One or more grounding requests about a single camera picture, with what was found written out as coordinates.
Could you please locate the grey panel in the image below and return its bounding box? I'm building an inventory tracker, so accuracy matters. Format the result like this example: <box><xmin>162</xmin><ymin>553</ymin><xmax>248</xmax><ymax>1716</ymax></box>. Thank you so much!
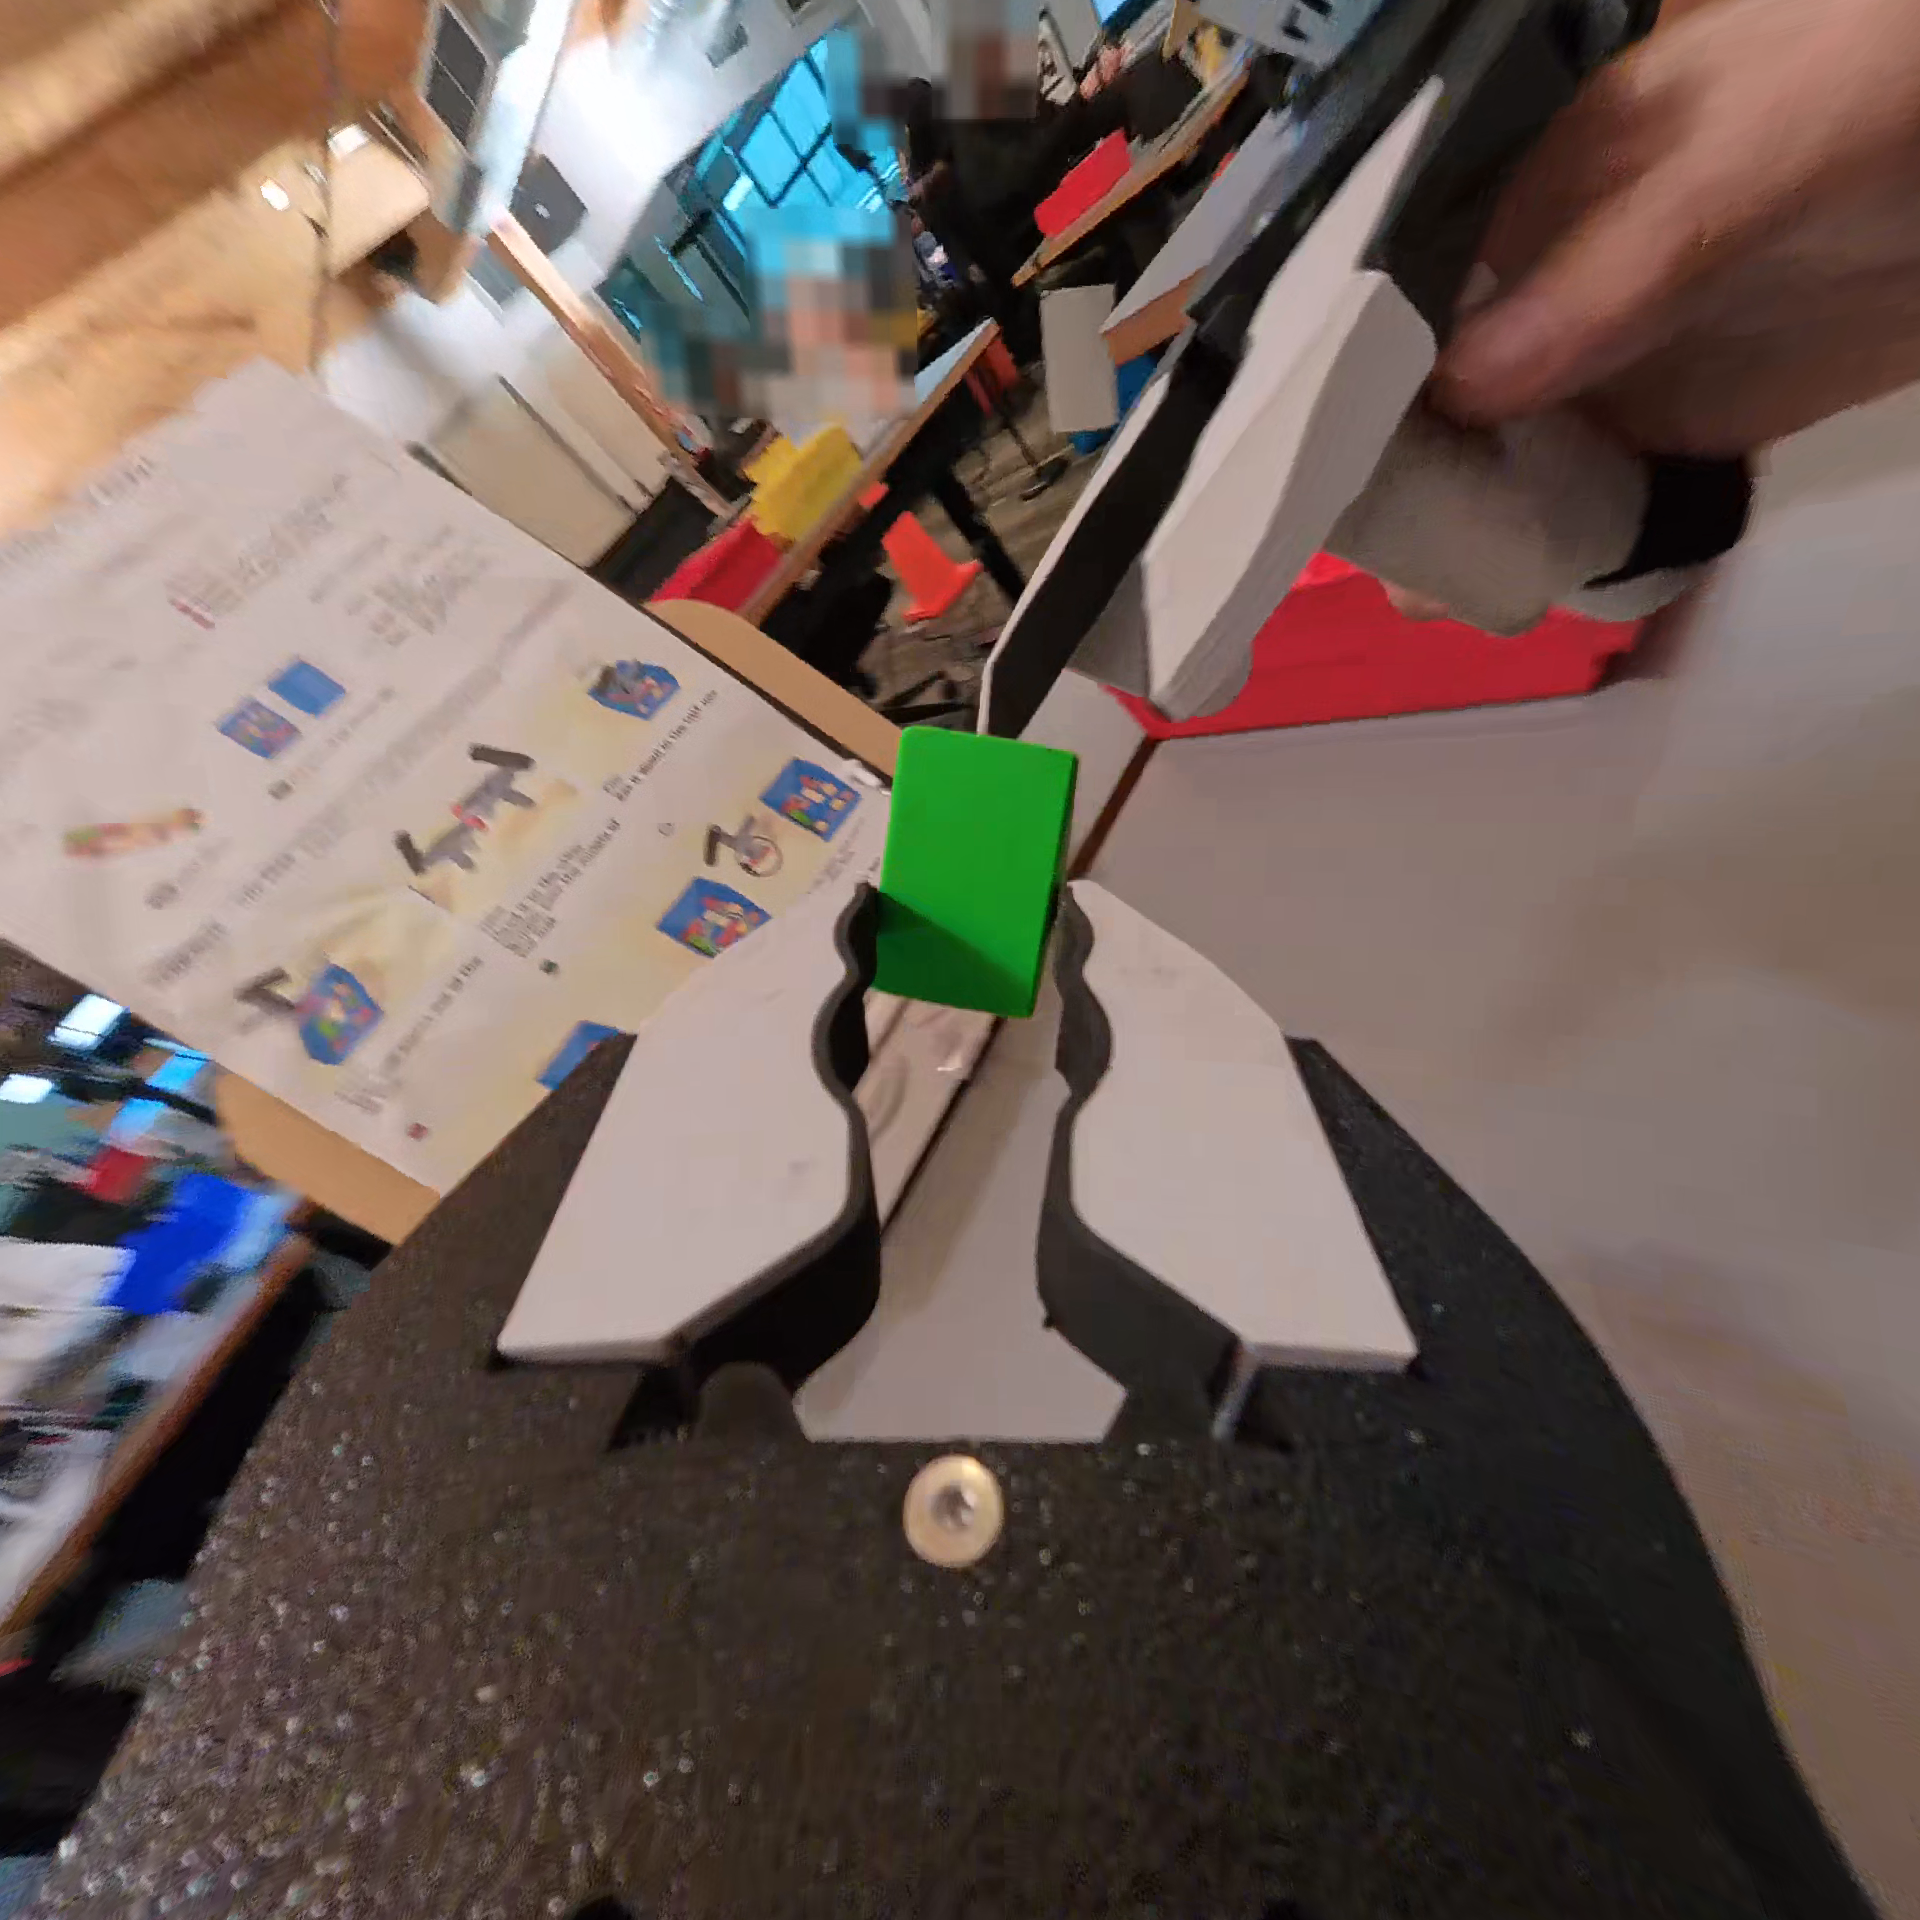
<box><xmin>1037</xmin><ymin>284</ymin><xmax>1122</xmax><ymax>439</ymax></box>

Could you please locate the instruction sheet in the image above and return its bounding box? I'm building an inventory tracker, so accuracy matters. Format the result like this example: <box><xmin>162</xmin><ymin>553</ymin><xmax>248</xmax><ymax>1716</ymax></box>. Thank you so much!
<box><xmin>0</xmin><ymin>356</ymin><xmax>904</xmax><ymax>1195</ymax></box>

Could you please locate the wooden board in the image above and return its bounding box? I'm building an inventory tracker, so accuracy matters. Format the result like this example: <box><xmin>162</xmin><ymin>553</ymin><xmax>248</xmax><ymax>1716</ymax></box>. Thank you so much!
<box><xmin>210</xmin><ymin>596</ymin><xmax>906</xmax><ymax>1248</ymax></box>

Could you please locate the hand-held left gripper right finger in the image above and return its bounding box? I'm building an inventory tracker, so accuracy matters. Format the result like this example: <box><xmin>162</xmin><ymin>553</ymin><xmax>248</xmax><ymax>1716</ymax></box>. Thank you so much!
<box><xmin>1037</xmin><ymin>879</ymin><xmax>1421</xmax><ymax>1430</ymax></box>

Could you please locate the person's right hand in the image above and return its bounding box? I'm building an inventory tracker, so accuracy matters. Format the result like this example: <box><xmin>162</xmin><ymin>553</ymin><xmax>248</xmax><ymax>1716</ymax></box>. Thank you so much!
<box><xmin>1424</xmin><ymin>0</ymin><xmax>1920</xmax><ymax>455</ymax></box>

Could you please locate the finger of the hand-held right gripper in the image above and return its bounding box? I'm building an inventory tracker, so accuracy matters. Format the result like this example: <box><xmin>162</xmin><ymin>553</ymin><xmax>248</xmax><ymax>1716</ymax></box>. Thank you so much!
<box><xmin>978</xmin><ymin>76</ymin><xmax>1452</xmax><ymax>741</ymax></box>
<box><xmin>1080</xmin><ymin>271</ymin><xmax>1443</xmax><ymax>724</ymax></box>

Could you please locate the green block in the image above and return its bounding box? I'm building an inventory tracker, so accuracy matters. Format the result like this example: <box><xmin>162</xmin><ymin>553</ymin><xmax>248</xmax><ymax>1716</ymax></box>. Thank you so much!
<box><xmin>866</xmin><ymin>726</ymin><xmax>1081</xmax><ymax>1022</ymax></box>

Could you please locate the orange traffic cone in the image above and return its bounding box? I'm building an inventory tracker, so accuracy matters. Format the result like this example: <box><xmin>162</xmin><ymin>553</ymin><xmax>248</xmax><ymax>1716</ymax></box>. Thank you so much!
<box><xmin>882</xmin><ymin>509</ymin><xmax>986</xmax><ymax>627</ymax></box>

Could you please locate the yellow box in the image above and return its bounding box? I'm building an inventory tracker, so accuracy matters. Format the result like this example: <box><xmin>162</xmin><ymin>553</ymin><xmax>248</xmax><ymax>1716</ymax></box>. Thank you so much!
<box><xmin>742</xmin><ymin>423</ymin><xmax>866</xmax><ymax>544</ymax></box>

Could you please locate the red box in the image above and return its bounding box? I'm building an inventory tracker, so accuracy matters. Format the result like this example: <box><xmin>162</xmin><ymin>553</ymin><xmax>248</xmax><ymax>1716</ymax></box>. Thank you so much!
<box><xmin>1034</xmin><ymin>129</ymin><xmax>1137</xmax><ymax>237</ymax></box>

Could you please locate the red plastic bin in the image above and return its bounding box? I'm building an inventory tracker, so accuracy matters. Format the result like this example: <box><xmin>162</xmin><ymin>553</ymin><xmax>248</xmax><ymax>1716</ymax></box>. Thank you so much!
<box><xmin>1106</xmin><ymin>550</ymin><xmax>1648</xmax><ymax>741</ymax></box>

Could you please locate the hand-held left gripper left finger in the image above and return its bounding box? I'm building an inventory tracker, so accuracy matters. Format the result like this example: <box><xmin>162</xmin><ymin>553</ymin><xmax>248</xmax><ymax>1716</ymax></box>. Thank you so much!
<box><xmin>496</xmin><ymin>883</ymin><xmax>889</xmax><ymax>1385</ymax></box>

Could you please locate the wooden work table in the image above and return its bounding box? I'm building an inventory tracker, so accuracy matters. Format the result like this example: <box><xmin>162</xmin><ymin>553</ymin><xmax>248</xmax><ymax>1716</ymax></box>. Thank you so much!
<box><xmin>1011</xmin><ymin>59</ymin><xmax>1258</xmax><ymax>291</ymax></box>
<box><xmin>739</xmin><ymin>315</ymin><xmax>1011</xmax><ymax>629</ymax></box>

